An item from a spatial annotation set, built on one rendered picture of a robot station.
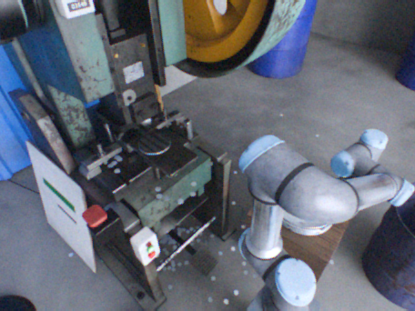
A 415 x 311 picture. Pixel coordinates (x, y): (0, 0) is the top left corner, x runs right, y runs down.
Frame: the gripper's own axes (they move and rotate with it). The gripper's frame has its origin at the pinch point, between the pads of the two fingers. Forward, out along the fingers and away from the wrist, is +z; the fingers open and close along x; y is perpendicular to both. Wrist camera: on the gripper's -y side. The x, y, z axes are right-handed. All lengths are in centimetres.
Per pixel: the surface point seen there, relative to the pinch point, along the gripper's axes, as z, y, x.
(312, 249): 21.6, -10.0, -3.2
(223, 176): 2.2, -31.5, 36.7
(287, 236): 21.6, -15.6, 6.8
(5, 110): 8, -119, 154
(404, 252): 19.9, 21.4, -22.1
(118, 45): -60, -62, 49
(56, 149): -14, -92, 71
